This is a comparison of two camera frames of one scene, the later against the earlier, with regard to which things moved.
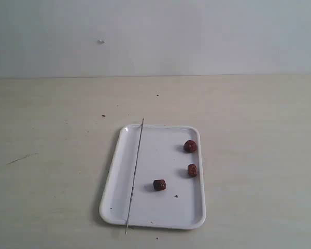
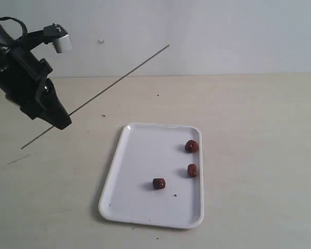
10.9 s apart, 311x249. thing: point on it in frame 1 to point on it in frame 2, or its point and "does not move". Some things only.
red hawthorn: [159, 184] does not move
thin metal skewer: [134, 176] to [109, 86]
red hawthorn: [189, 146] does not move
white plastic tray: [168, 190] does not move
